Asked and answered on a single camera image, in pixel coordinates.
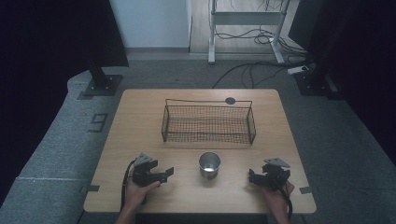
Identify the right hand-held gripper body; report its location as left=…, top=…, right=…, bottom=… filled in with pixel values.
left=261, top=157, right=292, bottom=191

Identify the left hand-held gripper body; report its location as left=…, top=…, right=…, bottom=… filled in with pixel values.
left=132, top=152, right=163, bottom=188

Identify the person's left hand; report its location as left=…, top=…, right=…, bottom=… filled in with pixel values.
left=124, top=180, right=162, bottom=210

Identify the person's right hand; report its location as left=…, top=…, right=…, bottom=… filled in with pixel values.
left=262, top=180, right=295, bottom=217

